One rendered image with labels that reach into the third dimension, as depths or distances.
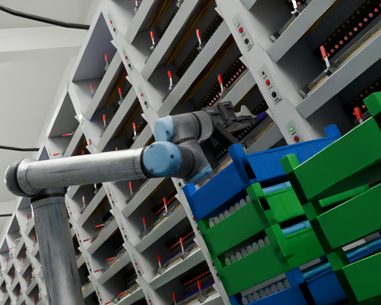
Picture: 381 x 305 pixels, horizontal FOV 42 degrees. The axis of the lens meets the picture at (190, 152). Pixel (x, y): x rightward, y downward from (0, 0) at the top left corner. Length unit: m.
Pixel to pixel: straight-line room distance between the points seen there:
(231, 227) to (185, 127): 0.57
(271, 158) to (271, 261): 0.19
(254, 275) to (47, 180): 0.80
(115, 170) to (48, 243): 0.43
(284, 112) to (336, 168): 0.80
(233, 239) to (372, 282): 0.31
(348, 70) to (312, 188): 0.64
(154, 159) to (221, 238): 0.39
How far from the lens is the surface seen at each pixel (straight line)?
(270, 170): 0.93
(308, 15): 1.45
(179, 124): 1.46
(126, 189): 2.73
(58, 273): 1.68
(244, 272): 0.97
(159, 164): 1.29
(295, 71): 1.58
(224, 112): 1.59
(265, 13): 1.67
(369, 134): 0.70
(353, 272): 0.77
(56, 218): 1.71
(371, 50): 1.32
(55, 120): 3.33
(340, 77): 1.38
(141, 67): 2.24
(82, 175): 1.46
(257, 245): 0.93
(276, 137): 1.58
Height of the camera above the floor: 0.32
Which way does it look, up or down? 16 degrees up
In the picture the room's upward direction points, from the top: 24 degrees counter-clockwise
